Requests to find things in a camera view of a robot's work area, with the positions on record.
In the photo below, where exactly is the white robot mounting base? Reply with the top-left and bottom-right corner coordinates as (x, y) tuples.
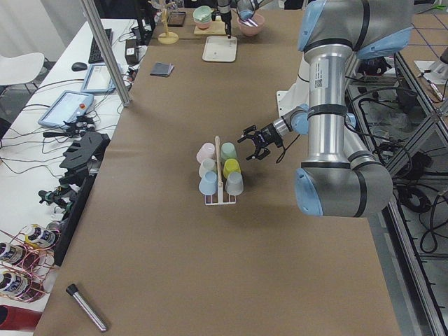
(276, 56), (309, 116)

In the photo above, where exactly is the white chair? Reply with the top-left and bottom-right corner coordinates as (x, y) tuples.
(1, 52), (45, 94)

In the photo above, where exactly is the green cup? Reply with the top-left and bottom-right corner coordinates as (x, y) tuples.
(220, 142), (237, 163)

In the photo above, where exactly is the wooden mug tree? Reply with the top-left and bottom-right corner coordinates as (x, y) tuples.
(148, 0), (179, 45)

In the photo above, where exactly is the folded grey cloth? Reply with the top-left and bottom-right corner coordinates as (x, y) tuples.
(150, 62), (174, 77)

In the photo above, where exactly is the dark brown tray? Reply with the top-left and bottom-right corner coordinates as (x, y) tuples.
(167, 12), (186, 27)

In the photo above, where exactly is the blue teach pendant far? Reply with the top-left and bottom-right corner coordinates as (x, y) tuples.
(80, 63), (116, 95)

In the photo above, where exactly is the blue teach pendant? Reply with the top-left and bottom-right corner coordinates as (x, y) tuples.
(80, 63), (116, 95)
(38, 90), (94, 128)

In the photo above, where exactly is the steel scoop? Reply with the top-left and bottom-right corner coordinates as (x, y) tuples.
(241, 18), (258, 27)

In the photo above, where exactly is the bamboo cutting board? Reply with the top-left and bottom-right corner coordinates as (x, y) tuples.
(194, 20), (226, 36)

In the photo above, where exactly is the steel tube black cap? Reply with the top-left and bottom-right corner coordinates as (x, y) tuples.
(66, 283), (108, 333)

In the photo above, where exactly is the large pink ice bowl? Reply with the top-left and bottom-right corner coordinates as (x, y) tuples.
(237, 13), (265, 36)

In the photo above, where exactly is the white wire cup rack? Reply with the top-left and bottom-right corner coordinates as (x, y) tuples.
(204, 135), (237, 206)

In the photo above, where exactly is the grey cup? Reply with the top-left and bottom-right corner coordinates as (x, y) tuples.
(225, 171), (244, 196)

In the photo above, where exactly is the green top bowl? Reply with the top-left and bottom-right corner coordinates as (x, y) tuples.
(192, 6), (212, 22)

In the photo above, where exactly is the cream rabbit serving tray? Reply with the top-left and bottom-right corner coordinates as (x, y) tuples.
(202, 36), (238, 63)

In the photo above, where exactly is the yellow cup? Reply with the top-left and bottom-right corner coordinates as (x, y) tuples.
(223, 158), (241, 179)

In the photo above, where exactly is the pink cup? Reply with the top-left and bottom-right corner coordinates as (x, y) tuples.
(196, 142), (216, 163)

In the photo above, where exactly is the black computer mouse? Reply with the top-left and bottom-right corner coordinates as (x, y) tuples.
(71, 62), (88, 72)

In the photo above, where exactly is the aluminium frame post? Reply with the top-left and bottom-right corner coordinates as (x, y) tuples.
(80, 0), (131, 107)

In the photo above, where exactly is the black tool stand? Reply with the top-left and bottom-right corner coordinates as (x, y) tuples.
(59, 132), (111, 186)

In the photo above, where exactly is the cream cup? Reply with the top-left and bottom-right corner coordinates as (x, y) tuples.
(198, 158), (216, 178)

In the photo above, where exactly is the blue cup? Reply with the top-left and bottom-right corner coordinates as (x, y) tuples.
(199, 171), (218, 196)

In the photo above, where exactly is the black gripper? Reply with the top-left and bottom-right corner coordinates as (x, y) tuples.
(218, 6), (232, 39)
(237, 123), (283, 161)

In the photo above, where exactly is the black keyboard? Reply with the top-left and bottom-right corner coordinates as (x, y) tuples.
(87, 28), (113, 64)

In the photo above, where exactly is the blue teach pendant near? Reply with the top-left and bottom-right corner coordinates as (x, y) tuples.
(38, 90), (94, 128)

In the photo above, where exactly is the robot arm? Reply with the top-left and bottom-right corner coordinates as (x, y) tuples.
(241, 1), (414, 217)
(217, 0), (260, 39)

